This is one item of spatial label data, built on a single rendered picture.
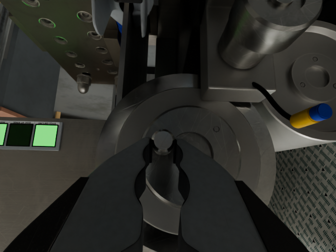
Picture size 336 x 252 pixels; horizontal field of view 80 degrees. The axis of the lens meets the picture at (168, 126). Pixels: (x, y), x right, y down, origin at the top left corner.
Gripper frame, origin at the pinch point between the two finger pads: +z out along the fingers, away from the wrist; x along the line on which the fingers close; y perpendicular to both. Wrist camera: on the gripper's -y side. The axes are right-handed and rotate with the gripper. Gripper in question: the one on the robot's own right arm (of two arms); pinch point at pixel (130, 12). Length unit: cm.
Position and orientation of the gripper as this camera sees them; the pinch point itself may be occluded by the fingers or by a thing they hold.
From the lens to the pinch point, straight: 26.1
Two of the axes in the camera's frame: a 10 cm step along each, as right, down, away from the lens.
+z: -0.3, 2.2, 9.7
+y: -0.2, 9.8, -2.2
